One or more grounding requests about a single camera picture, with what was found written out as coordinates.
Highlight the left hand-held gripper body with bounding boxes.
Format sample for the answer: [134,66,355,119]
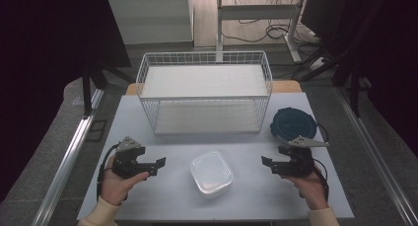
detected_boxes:
[111,136,159,180]

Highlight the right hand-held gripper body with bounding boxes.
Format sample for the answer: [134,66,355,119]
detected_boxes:
[271,135,329,180]

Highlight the round container with dark lid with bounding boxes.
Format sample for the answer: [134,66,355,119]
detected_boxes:
[269,107,319,142]

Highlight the square clear plastic container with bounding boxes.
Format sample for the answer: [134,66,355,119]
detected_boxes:
[188,150,236,199]

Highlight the white wire rack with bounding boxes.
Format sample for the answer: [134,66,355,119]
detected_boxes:
[135,50,274,135]

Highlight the person's left hand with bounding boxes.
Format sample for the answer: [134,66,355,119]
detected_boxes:
[100,153,151,206]

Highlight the person's right hand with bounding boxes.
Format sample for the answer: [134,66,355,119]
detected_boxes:
[284,166,329,211]

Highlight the black floor grille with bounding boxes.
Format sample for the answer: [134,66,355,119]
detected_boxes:
[85,119,108,142]

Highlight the wooden board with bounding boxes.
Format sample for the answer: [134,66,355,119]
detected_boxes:
[125,80,303,96]

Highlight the black metal stand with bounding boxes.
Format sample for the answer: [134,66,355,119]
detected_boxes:
[81,63,136,117]
[291,47,363,117]

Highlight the white power strip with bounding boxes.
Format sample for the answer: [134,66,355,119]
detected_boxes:
[308,56,327,71]

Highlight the white cabinet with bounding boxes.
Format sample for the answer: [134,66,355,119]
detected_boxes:
[107,0,195,45]

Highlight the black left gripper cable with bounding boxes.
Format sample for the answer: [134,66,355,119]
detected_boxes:
[97,142,121,200]

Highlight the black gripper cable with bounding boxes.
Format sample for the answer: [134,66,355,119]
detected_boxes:
[312,121,330,204]
[97,142,121,200]

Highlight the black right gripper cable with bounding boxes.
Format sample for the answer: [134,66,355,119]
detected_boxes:
[312,121,330,204]

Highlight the aluminium rail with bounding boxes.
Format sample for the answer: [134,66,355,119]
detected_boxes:
[334,86,418,226]
[31,89,106,226]

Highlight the black floor cables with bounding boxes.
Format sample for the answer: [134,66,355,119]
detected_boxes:
[221,0,321,45]

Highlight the white desk frame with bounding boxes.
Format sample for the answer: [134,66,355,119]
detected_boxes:
[215,0,309,63]

